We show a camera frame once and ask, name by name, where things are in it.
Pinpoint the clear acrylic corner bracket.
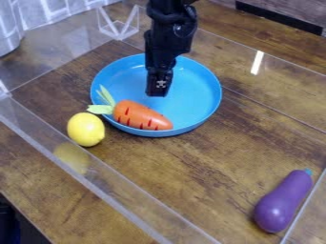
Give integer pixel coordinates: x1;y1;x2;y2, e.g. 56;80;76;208
96;6;139;41

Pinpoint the yellow toy lemon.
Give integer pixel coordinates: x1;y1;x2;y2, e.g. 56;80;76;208
67;112;106;147

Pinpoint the blue round tray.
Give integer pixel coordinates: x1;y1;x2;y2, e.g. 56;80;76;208
90;53;222;137

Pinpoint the orange toy carrot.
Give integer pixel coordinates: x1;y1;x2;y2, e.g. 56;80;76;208
87;86;174;131

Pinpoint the grey patterned curtain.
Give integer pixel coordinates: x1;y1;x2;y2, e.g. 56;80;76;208
0;0;122;57

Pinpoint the dark baseboard strip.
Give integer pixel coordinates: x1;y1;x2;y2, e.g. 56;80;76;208
235;0;324;36

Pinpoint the clear acrylic enclosure wall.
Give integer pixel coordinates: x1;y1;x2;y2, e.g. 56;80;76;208
0;4;326;244

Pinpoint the purple toy eggplant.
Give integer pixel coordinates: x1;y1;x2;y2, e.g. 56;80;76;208
254;169;313;233

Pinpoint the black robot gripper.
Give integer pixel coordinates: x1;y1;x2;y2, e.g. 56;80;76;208
145;0;198;97

